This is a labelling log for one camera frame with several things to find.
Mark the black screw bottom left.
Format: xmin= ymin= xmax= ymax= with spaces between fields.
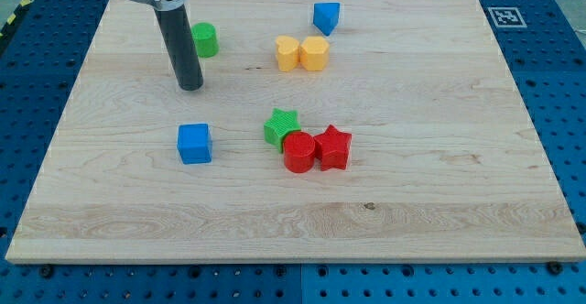
xmin=38 ymin=265 xmax=54 ymax=279

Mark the wooden board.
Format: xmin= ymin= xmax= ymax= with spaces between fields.
xmin=6 ymin=0 xmax=585 ymax=265

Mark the red cylinder block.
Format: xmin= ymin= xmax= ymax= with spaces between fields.
xmin=283 ymin=131 xmax=316 ymax=173

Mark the white fiducial marker tag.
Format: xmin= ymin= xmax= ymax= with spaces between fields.
xmin=488 ymin=6 xmax=526 ymax=28

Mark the blue triangular prism block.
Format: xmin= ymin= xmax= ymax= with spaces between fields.
xmin=312 ymin=2 xmax=341 ymax=36

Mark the blue cube block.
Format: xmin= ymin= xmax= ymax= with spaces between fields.
xmin=177 ymin=124 xmax=212 ymax=164

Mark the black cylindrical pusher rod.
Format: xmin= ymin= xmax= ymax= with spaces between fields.
xmin=155 ymin=5 xmax=203 ymax=91

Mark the green star block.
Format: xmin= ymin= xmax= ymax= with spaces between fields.
xmin=264 ymin=108 xmax=301 ymax=153

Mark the black screw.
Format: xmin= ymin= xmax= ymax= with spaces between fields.
xmin=547 ymin=261 xmax=563 ymax=276
xmin=38 ymin=265 xmax=54 ymax=279

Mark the black screw bottom right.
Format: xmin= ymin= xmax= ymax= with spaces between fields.
xmin=547 ymin=261 xmax=563 ymax=276

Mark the green cylinder block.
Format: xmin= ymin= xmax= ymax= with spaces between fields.
xmin=191 ymin=22 xmax=219 ymax=58

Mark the yellow hexagon block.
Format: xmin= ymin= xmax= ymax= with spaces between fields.
xmin=300 ymin=36 xmax=330 ymax=71

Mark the yellow heart block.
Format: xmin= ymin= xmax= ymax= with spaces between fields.
xmin=275 ymin=35 xmax=300 ymax=72

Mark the red star block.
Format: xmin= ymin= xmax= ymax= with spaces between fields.
xmin=314 ymin=125 xmax=352 ymax=171

